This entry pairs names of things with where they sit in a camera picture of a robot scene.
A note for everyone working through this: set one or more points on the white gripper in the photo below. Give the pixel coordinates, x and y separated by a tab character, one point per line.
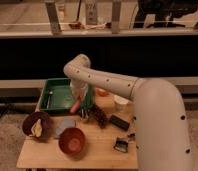
79	89

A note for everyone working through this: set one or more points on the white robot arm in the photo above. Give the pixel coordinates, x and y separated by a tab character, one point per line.
162	137

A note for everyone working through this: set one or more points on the green plastic tray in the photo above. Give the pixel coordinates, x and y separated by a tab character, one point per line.
62	98

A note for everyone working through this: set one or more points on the silver spoon in tray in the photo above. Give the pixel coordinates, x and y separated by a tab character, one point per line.
49	99

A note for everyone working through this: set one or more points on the orange fruit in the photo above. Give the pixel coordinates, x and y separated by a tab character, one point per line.
101	92

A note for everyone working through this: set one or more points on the small dark metal object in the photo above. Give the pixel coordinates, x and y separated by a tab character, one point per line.
84	114

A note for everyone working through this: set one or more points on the dark grape bunch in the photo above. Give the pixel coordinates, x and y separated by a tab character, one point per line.
100	116

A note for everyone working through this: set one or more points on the light blue cloth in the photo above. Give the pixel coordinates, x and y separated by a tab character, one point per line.
62	125

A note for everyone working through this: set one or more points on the white cup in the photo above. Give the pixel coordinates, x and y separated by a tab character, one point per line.
120	103

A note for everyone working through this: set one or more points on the black rectangular block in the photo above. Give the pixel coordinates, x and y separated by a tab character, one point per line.
119	122

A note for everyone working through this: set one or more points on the dark purple bowl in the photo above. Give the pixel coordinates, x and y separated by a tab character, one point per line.
46	122

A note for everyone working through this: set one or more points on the red brown bowl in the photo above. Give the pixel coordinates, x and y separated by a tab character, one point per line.
72	141

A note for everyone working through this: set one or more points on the wooden table board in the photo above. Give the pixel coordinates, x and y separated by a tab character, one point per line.
98	152

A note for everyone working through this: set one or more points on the yellow item in bowl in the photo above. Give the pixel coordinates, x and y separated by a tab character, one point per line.
36	129

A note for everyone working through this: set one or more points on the black silver binder clip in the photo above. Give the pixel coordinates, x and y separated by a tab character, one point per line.
121	145

